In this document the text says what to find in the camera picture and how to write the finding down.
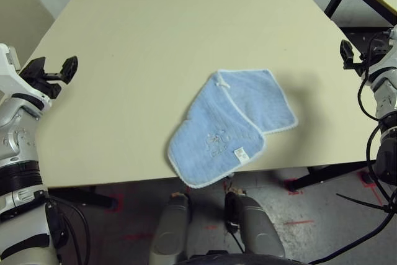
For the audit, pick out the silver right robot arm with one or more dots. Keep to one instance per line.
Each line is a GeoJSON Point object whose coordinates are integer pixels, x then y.
{"type": "Point", "coordinates": [386, 100]}

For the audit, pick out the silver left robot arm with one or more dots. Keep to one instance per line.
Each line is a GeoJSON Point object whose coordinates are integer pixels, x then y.
{"type": "Point", "coordinates": [15, 134]}

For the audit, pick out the black table foot bar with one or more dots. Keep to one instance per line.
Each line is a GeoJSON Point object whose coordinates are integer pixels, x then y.
{"type": "Point", "coordinates": [325, 173]}
{"type": "Point", "coordinates": [87, 195]}

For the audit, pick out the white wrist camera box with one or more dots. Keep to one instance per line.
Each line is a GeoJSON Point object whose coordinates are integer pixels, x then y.
{"type": "Point", "coordinates": [9, 75]}
{"type": "Point", "coordinates": [387, 69]}

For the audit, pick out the light blue terry towel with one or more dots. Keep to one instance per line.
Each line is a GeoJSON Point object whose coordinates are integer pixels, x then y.
{"type": "Point", "coordinates": [217, 113]}

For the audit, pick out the red tape line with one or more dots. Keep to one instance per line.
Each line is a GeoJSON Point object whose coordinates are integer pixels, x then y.
{"type": "Point", "coordinates": [299, 222]}
{"type": "Point", "coordinates": [138, 236]}

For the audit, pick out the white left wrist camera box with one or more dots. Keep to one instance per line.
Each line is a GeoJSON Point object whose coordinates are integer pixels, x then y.
{"type": "Point", "coordinates": [9, 75]}

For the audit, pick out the long black zip tie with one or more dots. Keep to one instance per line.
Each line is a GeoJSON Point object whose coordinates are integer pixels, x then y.
{"type": "Point", "coordinates": [363, 202]}

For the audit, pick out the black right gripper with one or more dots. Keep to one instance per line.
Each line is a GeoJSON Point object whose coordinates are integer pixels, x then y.
{"type": "Point", "coordinates": [363, 67]}

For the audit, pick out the red tape corner mark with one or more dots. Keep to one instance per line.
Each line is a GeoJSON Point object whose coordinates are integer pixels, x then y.
{"type": "Point", "coordinates": [376, 195]}
{"type": "Point", "coordinates": [293, 191]}
{"type": "Point", "coordinates": [119, 201]}

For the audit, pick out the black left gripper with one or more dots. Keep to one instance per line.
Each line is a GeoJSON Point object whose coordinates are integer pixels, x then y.
{"type": "Point", "coordinates": [46, 86]}

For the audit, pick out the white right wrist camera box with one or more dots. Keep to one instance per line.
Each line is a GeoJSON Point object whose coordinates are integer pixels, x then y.
{"type": "Point", "coordinates": [387, 69]}

